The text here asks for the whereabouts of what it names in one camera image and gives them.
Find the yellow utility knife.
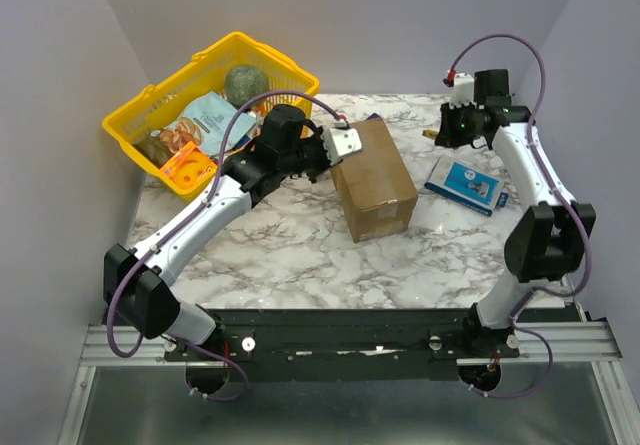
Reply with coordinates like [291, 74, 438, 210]
[422, 129, 438, 140]

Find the brown cardboard express box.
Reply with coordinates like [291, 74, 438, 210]
[331, 117, 418, 243]

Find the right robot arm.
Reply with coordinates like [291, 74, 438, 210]
[435, 69, 596, 357]

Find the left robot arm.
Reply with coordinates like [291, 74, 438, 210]
[103, 104, 361, 360]

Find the blue white product box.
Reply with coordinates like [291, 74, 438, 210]
[424, 156, 509, 216]

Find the green melon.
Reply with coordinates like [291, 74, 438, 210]
[224, 64, 270, 108]

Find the light blue snack bag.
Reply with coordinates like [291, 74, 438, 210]
[154, 92, 236, 157]

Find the orange toy package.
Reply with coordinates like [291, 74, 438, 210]
[161, 142, 217, 190]

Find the yellow plastic shopping basket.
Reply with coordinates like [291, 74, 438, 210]
[102, 31, 320, 202]

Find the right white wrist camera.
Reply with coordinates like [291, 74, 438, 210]
[441, 70, 475, 110]

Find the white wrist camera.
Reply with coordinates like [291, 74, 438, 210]
[321, 128, 363, 167]
[441, 70, 475, 110]

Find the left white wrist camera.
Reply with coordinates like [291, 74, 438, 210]
[321, 128, 363, 167]

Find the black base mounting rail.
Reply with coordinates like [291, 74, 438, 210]
[102, 307, 581, 384]

